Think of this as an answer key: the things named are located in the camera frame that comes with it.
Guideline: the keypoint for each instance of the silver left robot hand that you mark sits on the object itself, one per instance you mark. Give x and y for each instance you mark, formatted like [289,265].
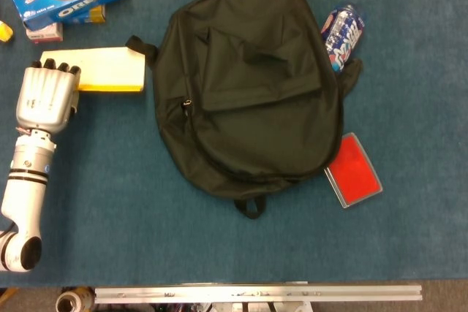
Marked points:
[45,100]

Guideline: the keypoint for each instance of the white and yellow book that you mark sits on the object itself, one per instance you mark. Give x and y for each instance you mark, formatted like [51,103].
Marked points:
[109,71]

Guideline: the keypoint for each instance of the black backpack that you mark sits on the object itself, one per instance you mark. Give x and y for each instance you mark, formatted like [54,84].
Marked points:
[256,125]

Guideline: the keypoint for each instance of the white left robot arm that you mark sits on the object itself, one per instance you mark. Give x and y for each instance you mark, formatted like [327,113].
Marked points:
[25,188]

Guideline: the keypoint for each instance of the small white pink box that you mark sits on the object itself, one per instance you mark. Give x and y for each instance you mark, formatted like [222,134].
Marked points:
[44,33]

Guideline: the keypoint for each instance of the black white plush toy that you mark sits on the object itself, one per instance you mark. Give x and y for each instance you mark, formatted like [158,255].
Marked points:
[5,31]

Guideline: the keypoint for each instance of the blue felt table cover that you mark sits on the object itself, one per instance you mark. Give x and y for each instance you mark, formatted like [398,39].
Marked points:
[128,246]

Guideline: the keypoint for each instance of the tape roll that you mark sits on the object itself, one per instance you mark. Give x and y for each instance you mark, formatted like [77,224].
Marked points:
[71,301]

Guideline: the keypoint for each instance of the blue red drink can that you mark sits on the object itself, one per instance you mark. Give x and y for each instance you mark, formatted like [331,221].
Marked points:
[343,38]

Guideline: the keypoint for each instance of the red ink pad case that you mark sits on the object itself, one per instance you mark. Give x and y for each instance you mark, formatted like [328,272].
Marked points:
[354,171]

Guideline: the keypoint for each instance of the aluminium profile rail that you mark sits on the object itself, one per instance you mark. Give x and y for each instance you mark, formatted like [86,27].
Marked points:
[256,293]

